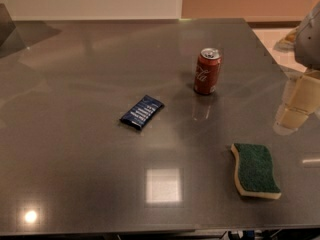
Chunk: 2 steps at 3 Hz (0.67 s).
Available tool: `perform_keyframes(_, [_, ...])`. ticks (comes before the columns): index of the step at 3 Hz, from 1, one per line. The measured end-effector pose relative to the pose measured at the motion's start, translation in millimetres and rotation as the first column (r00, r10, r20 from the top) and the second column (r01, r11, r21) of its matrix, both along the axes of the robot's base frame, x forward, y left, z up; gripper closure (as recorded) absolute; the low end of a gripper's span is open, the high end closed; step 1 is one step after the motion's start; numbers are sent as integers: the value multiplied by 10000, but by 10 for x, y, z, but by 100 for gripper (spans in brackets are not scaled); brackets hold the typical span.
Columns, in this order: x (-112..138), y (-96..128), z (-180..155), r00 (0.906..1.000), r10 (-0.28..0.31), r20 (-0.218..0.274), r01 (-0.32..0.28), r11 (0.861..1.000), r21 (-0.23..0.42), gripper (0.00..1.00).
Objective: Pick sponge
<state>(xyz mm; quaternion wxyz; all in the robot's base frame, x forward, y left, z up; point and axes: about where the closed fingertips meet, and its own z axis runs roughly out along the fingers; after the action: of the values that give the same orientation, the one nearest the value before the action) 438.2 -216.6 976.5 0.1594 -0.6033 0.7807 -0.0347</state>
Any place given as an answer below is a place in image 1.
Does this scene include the red soda can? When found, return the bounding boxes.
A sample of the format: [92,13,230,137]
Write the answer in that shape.
[194,48,222,95]

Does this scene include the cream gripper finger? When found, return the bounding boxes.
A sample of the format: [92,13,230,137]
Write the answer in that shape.
[278,70,320,130]

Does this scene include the green and yellow sponge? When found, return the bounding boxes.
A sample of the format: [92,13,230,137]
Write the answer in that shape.
[231,143,281,200]

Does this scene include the blue snack packet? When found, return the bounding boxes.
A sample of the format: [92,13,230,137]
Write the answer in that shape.
[120,95,164,131]

